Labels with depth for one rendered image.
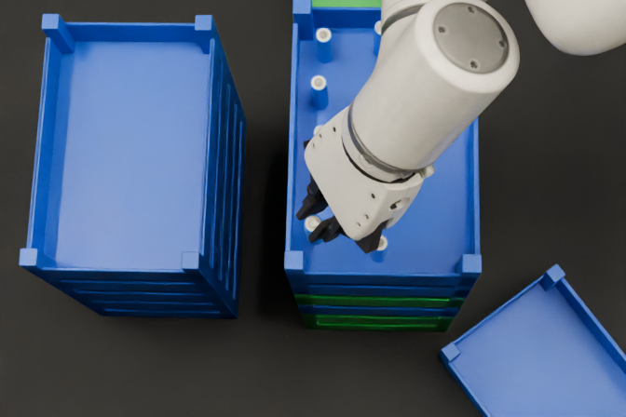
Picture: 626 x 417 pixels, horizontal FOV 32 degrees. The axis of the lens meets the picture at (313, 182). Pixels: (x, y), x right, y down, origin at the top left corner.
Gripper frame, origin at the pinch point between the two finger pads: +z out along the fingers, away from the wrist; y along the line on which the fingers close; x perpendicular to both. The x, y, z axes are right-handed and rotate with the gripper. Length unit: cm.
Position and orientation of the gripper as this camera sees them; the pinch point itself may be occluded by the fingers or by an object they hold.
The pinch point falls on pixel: (322, 215)
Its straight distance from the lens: 106.1
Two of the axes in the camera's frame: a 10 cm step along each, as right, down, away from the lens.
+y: -4.8, -8.4, 2.4
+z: -3.3, 4.3, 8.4
